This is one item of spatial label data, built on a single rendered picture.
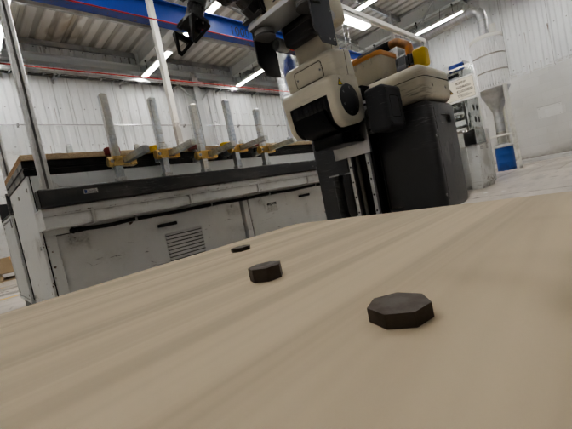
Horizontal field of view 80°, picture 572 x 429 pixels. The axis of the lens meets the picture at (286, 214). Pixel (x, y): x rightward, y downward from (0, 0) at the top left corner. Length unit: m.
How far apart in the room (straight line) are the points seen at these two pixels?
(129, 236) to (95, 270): 0.25
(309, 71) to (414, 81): 0.36
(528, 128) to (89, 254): 11.28
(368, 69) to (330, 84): 0.36
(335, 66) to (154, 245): 1.50
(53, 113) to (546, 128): 12.41
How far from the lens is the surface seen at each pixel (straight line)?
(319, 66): 1.22
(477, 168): 5.67
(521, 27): 12.31
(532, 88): 11.98
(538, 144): 11.90
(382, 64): 1.46
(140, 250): 2.18
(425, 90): 1.31
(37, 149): 1.87
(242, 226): 2.53
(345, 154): 1.34
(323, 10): 1.20
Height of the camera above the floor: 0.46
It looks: 3 degrees down
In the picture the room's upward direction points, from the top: 12 degrees counter-clockwise
